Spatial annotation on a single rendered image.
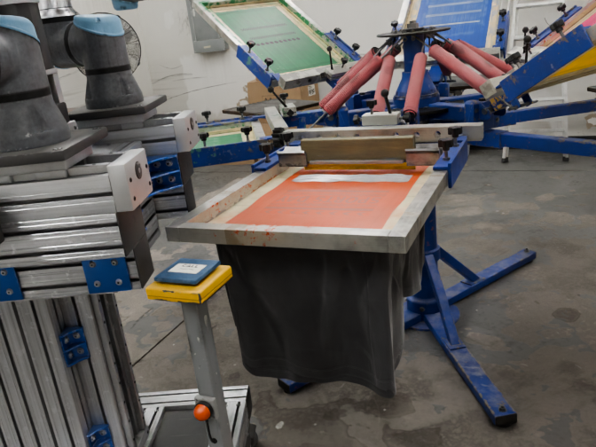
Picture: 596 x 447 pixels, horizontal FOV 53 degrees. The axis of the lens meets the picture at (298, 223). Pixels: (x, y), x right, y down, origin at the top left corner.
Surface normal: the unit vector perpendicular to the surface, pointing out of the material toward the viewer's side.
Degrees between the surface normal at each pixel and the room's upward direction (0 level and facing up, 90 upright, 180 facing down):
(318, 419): 0
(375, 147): 90
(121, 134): 90
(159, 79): 90
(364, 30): 90
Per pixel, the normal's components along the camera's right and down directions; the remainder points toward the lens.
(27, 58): 0.87, 0.07
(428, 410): -0.11, -0.94
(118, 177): -0.04, 0.34
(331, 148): -0.39, 0.35
